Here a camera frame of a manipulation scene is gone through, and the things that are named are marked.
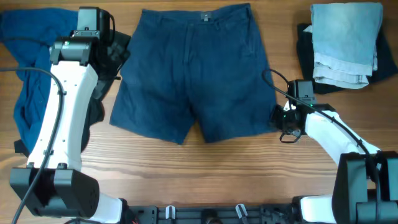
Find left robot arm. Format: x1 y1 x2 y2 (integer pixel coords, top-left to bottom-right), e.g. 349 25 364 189
10 7 134 223

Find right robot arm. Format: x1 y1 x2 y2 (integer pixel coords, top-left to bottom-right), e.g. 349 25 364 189
272 80 397 223

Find black garment under jeans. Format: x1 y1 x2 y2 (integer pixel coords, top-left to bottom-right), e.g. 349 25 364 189
296 23 397 95

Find bright blue garment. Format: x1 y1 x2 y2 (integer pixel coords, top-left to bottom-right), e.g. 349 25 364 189
1 8 78 154

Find folded light blue jeans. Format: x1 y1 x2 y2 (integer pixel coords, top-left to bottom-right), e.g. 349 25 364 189
306 2 383 89

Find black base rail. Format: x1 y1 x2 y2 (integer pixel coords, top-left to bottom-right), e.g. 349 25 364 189
130 204 300 224

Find navy blue shorts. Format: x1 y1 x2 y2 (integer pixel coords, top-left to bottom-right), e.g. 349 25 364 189
110 3 276 144

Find black garment left pile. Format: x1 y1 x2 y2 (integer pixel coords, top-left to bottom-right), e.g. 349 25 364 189
8 32 130 156

